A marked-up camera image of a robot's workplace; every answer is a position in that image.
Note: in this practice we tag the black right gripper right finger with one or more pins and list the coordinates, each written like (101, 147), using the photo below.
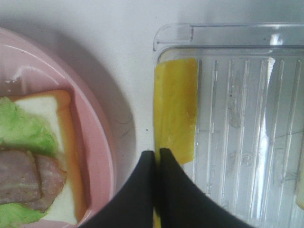
(184, 205)

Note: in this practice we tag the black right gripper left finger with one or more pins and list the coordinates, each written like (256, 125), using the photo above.
(132, 206)

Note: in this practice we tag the bacon strip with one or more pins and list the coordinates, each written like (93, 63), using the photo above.
(19, 178)
(52, 181)

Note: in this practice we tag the yellow cheese slice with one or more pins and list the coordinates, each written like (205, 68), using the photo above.
(175, 108)

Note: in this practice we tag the bread slice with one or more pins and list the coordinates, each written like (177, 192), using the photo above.
(70, 205)
(299, 190)

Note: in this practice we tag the green lettuce leaf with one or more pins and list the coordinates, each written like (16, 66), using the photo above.
(23, 126)

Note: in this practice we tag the clear right plastic container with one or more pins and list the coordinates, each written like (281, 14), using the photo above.
(250, 122)

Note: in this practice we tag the upright bread slice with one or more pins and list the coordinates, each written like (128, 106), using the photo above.
(299, 190)

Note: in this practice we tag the pink plate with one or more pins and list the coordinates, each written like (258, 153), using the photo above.
(26, 68)

